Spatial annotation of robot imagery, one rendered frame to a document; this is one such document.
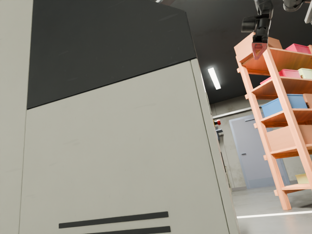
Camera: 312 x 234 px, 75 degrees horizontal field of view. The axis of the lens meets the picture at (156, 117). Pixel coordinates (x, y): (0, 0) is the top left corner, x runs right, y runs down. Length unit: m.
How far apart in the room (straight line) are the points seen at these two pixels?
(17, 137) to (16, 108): 0.11
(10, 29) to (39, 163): 0.59
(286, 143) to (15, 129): 2.67
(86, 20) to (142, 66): 0.30
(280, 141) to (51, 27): 2.64
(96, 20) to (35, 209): 0.61
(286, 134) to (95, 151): 2.53
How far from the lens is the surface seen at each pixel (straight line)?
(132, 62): 0.63
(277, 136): 2.94
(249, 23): 1.19
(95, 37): 0.75
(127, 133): 0.55
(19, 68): 0.92
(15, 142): 0.81
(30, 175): 0.74
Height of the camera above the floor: 0.49
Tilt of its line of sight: 18 degrees up
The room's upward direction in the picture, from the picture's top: 9 degrees counter-clockwise
